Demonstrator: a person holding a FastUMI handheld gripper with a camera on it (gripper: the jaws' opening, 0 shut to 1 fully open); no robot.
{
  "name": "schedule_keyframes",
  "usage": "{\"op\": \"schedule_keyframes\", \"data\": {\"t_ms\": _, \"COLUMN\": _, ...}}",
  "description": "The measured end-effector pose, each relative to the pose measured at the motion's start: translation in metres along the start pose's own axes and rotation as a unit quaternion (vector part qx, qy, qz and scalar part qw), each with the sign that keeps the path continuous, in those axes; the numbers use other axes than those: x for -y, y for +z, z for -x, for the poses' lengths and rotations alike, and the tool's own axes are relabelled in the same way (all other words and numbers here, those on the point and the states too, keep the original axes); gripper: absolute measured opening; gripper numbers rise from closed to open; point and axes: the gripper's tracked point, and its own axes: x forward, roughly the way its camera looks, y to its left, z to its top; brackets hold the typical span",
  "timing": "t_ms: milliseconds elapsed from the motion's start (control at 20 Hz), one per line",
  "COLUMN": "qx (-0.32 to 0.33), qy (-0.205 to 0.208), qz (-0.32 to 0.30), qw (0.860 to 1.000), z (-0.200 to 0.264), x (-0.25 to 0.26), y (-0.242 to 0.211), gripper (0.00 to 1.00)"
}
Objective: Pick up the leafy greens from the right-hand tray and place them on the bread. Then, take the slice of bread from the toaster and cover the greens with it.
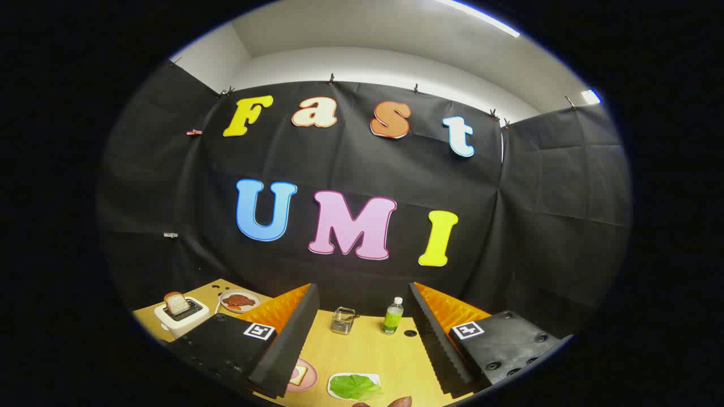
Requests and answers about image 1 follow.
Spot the white toaster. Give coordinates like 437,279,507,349
154,298,211,340

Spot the white oval plate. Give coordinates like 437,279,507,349
218,289,262,314

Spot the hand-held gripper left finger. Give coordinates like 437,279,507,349
167,283,321,400

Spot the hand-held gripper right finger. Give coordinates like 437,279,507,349
407,282,573,396

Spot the black backdrop cloth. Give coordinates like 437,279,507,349
96,59,633,340

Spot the toasted bread slice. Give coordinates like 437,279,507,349
164,292,191,316

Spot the green label bottle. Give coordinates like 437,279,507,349
381,297,404,335

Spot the metal wire rack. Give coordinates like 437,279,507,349
331,307,357,335

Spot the pink round plate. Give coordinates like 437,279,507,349
286,357,319,393

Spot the white square plate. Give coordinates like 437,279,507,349
327,373,381,401

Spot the green lettuce leaf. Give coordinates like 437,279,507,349
330,374,383,401

